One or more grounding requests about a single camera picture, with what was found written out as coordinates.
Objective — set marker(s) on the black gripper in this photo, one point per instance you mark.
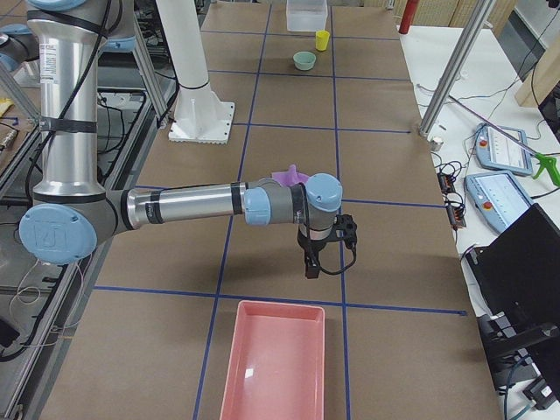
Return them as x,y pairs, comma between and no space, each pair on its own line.
313,248

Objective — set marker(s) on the purple microfiber cloth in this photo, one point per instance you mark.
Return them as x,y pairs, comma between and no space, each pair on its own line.
290,177

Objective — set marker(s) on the green plastic bowl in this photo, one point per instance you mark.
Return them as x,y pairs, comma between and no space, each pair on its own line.
304,60

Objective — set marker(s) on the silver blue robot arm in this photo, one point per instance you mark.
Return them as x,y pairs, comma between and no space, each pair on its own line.
71,213

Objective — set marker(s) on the translucent plastic box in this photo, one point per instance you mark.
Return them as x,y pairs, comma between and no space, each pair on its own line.
306,15

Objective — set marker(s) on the pink plastic tray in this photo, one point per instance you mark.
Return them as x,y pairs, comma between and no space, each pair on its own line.
276,367

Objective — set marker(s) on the small electronics board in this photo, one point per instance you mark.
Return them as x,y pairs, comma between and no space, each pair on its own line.
455,215

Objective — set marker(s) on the lower teach pendant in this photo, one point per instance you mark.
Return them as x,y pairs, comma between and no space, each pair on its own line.
499,197

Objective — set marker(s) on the teach pendant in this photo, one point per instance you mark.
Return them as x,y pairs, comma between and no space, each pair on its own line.
496,152
499,197

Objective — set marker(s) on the black laptop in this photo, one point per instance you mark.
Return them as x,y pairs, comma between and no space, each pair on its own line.
518,273

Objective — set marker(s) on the black monitor stand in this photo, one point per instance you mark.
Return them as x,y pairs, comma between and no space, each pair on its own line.
516,355

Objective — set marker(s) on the upper teach pendant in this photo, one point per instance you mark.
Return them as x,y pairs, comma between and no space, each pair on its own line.
496,152

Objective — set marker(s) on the yellow plastic cup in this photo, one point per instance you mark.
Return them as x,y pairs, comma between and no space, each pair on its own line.
322,40

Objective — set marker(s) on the red fire extinguisher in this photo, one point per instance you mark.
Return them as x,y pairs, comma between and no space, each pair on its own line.
408,16

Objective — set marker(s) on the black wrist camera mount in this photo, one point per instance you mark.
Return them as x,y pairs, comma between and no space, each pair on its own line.
346,231

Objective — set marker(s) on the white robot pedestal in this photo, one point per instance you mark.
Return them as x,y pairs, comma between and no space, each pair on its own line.
199,115

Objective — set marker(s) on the green handled grabber tool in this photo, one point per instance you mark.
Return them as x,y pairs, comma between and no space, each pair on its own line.
547,163

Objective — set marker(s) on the aluminium frame post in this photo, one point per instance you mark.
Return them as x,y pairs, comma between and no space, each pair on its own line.
466,40

